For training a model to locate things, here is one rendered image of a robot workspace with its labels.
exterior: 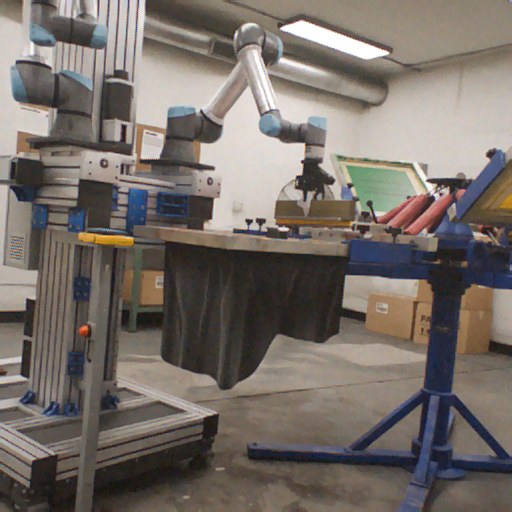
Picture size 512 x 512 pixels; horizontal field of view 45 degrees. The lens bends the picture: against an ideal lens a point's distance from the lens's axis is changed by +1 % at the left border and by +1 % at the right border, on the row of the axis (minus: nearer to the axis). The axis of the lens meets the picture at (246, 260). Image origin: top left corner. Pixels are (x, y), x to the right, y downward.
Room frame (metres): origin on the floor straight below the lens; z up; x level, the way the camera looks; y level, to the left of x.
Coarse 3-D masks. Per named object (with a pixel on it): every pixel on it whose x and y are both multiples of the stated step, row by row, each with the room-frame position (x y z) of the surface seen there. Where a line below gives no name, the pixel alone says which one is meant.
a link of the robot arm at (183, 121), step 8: (168, 112) 2.50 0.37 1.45; (176, 112) 2.47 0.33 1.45; (184, 112) 2.47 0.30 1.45; (192, 112) 2.49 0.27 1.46; (168, 120) 2.49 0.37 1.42; (176, 120) 2.47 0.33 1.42; (184, 120) 2.47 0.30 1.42; (192, 120) 2.49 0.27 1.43; (200, 120) 2.54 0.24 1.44; (168, 128) 2.49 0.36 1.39; (176, 128) 2.47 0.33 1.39; (184, 128) 2.47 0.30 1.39; (192, 128) 2.50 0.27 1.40; (200, 128) 2.54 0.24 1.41; (184, 136) 2.47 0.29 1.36; (192, 136) 2.50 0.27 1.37
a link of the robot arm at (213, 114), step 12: (264, 36) 2.36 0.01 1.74; (276, 36) 2.43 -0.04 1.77; (264, 48) 2.38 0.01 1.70; (276, 48) 2.43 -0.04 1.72; (264, 60) 2.43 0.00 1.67; (276, 60) 2.46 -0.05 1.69; (240, 72) 2.47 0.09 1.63; (228, 84) 2.50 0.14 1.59; (240, 84) 2.49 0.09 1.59; (216, 96) 2.54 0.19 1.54; (228, 96) 2.52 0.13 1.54; (204, 108) 2.57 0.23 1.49; (216, 108) 2.54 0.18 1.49; (228, 108) 2.55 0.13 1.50; (204, 120) 2.56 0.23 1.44; (216, 120) 2.56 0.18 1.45; (204, 132) 2.56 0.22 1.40; (216, 132) 2.61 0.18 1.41
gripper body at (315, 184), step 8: (304, 160) 2.26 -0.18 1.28; (312, 160) 2.24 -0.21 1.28; (320, 160) 2.25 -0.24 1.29; (304, 168) 2.28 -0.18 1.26; (296, 176) 2.29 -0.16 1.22; (304, 176) 2.25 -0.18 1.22; (312, 176) 2.24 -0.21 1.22; (304, 184) 2.26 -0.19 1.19; (312, 184) 2.24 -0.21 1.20; (320, 184) 2.26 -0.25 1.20
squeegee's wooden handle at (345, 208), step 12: (276, 204) 2.40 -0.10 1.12; (288, 204) 2.35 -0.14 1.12; (312, 204) 2.24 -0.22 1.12; (324, 204) 2.19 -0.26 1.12; (336, 204) 2.14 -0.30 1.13; (348, 204) 2.09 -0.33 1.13; (312, 216) 2.23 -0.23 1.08; (324, 216) 2.18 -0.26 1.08; (336, 216) 2.13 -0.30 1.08; (348, 216) 2.09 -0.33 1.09
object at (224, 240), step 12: (144, 228) 2.08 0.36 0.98; (156, 228) 2.01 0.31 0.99; (168, 228) 1.98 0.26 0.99; (168, 240) 1.94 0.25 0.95; (180, 240) 1.88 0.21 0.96; (192, 240) 1.82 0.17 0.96; (204, 240) 1.77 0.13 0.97; (216, 240) 1.72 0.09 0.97; (228, 240) 1.68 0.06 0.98; (240, 240) 1.71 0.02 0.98; (252, 240) 1.73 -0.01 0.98; (264, 240) 1.76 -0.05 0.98; (276, 240) 1.78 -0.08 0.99; (288, 240) 1.81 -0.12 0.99; (300, 240) 2.56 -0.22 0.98; (312, 240) 2.50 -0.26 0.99; (288, 252) 1.81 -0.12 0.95; (300, 252) 1.84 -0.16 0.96; (312, 252) 1.87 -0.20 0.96; (324, 252) 1.90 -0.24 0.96; (336, 252) 1.93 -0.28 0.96; (348, 252) 1.97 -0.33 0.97
